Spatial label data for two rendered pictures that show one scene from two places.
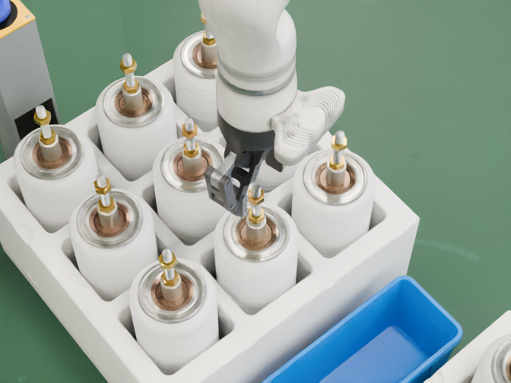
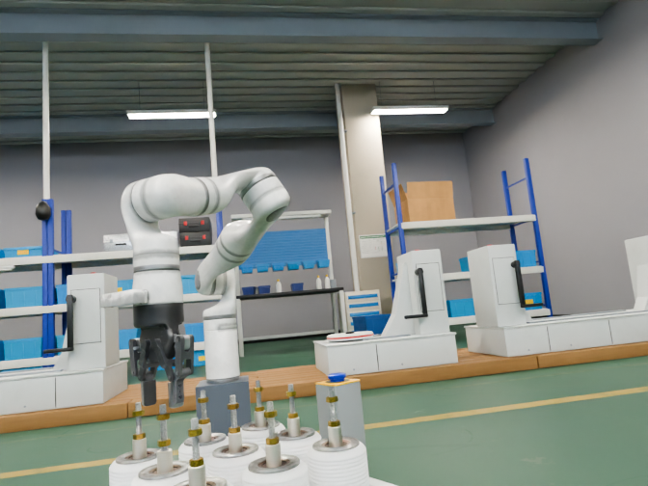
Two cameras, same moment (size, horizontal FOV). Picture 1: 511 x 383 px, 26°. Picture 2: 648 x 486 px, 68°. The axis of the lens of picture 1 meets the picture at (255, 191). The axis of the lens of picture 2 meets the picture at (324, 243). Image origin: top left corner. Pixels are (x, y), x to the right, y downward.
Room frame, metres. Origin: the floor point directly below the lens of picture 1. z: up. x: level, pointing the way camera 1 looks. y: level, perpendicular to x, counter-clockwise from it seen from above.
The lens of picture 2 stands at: (0.90, -0.76, 0.47)
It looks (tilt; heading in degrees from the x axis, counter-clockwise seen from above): 8 degrees up; 90
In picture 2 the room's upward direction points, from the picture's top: 5 degrees counter-clockwise
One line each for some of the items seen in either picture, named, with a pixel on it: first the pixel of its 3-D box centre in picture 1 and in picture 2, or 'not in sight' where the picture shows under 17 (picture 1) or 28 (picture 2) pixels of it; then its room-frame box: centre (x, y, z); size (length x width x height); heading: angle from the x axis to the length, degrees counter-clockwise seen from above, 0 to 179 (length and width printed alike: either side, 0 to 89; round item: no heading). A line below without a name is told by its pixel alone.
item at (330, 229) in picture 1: (330, 218); not in sight; (0.70, -0.09, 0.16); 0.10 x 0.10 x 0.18
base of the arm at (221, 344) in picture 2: not in sight; (221, 349); (0.58, 0.62, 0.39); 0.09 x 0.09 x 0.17; 10
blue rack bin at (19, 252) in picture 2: not in sight; (32, 255); (-2.36, 4.51, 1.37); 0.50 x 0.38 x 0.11; 102
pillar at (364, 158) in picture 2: not in sight; (366, 209); (1.62, 6.74, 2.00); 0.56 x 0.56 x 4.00; 10
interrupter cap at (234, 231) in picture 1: (255, 232); (165, 471); (0.63, 0.00, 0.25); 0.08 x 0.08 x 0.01
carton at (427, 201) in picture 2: not in sight; (421, 205); (2.20, 5.35, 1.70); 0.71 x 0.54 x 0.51; 13
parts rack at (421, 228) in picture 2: not in sight; (462, 249); (2.68, 5.42, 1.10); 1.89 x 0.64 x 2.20; 10
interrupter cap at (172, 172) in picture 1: (192, 165); (235, 450); (0.72, 0.07, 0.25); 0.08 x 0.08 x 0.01
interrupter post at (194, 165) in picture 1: (192, 159); (235, 443); (0.72, 0.07, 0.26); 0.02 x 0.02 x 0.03
